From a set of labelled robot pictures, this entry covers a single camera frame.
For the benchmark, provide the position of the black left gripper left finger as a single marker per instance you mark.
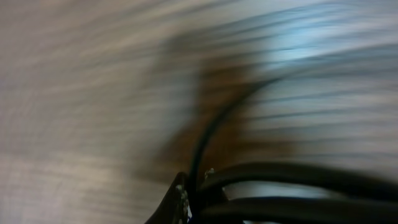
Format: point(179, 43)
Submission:
point(173, 208)

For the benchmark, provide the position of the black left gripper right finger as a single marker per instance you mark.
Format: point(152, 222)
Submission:
point(211, 195)

